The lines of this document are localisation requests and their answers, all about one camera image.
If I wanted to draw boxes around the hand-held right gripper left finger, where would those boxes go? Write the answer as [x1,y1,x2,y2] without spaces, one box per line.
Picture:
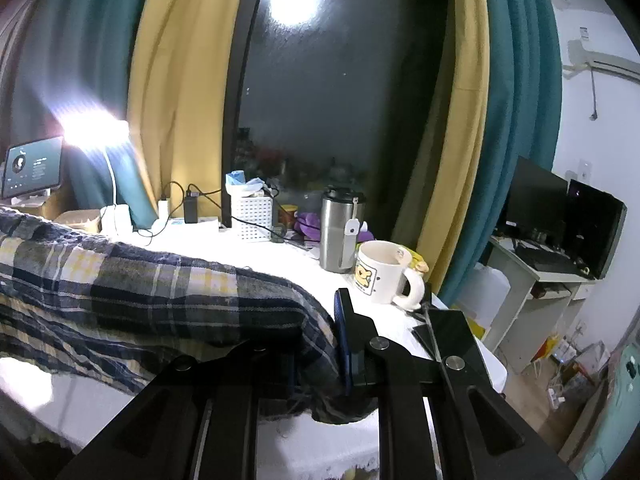
[55,339,302,480]

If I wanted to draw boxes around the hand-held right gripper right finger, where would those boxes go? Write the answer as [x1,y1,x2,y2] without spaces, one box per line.
[333,287,576,480]

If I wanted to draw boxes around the plaid pants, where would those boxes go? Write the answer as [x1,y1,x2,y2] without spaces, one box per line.
[0,207,378,426]

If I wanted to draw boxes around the white bear print mug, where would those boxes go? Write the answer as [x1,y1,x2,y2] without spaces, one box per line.
[353,240,426,311]

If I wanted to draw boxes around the steel tumbler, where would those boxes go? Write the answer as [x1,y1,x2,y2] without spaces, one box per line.
[319,186,366,274]

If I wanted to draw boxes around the black phone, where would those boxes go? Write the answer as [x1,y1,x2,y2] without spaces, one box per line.
[412,308,491,386]

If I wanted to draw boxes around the purple plush toy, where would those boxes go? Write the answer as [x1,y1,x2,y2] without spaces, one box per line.
[294,211,376,243]

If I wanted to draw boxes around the white power strip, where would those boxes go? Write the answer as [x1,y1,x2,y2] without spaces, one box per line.
[152,216,221,234]

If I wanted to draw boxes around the white plastic basket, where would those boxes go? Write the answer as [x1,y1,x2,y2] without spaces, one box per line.
[230,195,275,242]

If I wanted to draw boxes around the grey computer desk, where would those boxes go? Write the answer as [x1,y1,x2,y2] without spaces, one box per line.
[485,234,596,373]

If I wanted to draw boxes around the blue face masks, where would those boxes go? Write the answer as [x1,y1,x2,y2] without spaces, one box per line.
[225,171,266,196]

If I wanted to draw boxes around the white desk lamp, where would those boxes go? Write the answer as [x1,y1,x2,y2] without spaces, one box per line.
[60,110,133,236]

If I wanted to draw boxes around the black keyboard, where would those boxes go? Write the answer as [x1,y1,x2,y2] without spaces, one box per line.
[515,241,576,272]

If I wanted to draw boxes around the dark window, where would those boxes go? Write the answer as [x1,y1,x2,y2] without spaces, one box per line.
[222,0,468,261]

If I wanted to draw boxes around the yellow curtain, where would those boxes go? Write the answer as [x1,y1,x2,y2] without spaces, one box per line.
[415,0,491,293]
[127,0,261,221]

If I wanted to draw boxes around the black computer monitor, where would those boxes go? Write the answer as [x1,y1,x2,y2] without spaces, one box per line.
[504,156,569,251]
[565,179,628,280]

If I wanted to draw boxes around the white tablet stand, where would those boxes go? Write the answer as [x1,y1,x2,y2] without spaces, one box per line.
[10,187,57,207]

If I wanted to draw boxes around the pale green cabinet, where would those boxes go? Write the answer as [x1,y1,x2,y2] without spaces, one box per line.
[575,335,640,480]

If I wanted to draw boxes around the teal curtain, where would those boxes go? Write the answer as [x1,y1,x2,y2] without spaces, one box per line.
[440,0,563,306]
[10,0,161,226]

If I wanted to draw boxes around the tablet with lit screen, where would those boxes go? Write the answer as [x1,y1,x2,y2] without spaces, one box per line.
[1,136,65,200]

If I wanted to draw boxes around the white air conditioner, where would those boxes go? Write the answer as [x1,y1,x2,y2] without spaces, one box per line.
[562,40,640,81]

